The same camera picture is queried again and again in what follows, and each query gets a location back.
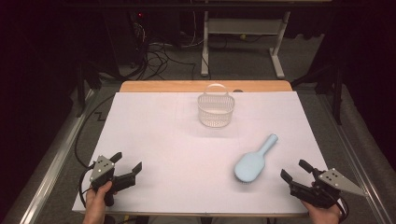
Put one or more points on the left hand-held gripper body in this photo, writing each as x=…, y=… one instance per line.
x=101, y=169

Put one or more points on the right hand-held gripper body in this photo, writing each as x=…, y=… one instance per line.
x=334, y=182

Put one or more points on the light blue hairbrush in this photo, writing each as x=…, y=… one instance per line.
x=249, y=166

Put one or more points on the white plastic slatted basket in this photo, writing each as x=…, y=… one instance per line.
x=214, y=119

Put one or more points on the person's right hand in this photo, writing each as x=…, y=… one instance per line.
x=325, y=216

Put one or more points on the person's left hand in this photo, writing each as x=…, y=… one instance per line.
x=95, y=207

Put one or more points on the white table cover sheet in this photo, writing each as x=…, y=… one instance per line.
x=155, y=124

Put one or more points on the black metal stand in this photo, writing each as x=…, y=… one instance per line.
x=337, y=99
x=81, y=90

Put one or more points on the dark equipment with red light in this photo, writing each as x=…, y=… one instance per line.
x=124, y=37

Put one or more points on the small yellow ball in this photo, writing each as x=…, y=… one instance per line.
x=243, y=36

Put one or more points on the aluminium floor rail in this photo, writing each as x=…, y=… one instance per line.
x=49, y=174
x=362, y=174

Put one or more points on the white metal desk frame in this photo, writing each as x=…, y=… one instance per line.
x=246, y=26

